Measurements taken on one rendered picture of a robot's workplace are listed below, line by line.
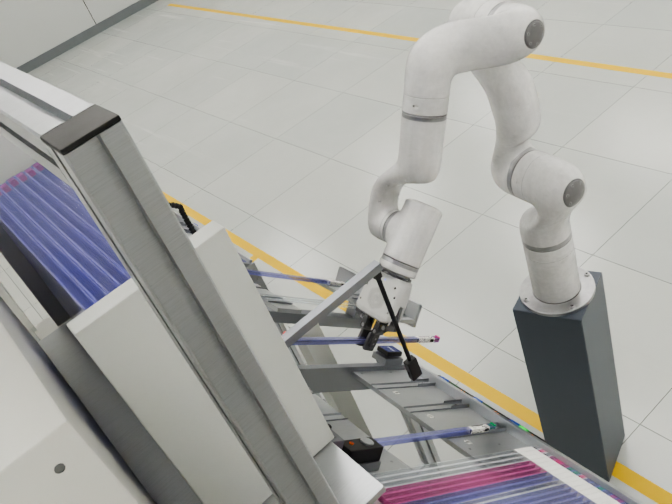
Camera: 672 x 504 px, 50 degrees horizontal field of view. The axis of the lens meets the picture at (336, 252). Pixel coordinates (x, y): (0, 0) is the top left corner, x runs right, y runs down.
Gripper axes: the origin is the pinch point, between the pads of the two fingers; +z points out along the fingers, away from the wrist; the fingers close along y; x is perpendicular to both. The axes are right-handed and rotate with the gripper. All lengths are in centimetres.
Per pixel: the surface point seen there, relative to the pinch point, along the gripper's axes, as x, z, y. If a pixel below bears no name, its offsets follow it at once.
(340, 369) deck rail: 5.0, 10.5, -7.5
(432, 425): 7.6, 10.1, 18.6
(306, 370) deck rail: -4.8, 12.1, -8.4
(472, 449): 8.2, 9.8, 28.7
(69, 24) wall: 227, -75, -732
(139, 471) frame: -67, 14, 26
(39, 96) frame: -102, -26, 43
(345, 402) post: 39, 28, -29
